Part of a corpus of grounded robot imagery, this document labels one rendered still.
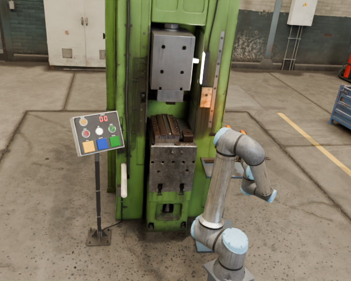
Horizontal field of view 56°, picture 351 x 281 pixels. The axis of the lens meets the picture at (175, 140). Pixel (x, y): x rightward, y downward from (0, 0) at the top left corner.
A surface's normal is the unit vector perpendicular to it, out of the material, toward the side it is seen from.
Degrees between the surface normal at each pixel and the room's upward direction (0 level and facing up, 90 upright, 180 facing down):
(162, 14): 90
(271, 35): 90
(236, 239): 5
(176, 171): 90
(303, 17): 90
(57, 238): 0
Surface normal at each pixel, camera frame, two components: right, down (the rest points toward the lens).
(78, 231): 0.07, -0.89
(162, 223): 0.14, 0.45
